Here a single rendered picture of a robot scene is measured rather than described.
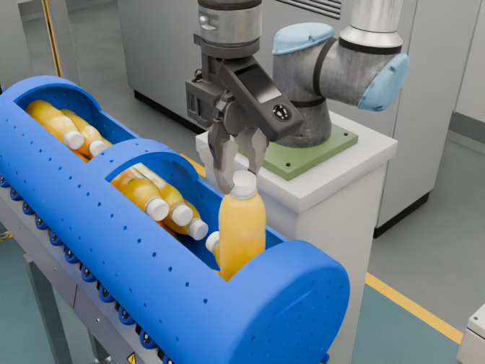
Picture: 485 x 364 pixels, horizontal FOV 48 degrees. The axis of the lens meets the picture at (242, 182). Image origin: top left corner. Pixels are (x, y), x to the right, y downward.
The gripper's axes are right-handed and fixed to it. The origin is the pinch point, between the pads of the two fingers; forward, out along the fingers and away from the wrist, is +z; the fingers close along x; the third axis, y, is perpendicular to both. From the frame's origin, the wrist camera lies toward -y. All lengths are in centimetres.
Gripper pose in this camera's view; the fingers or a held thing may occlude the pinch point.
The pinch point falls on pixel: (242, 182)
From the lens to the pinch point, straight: 76.2
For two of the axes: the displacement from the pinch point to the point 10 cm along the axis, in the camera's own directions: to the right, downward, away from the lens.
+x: -7.5, 3.7, -5.4
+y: -6.6, -4.2, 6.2
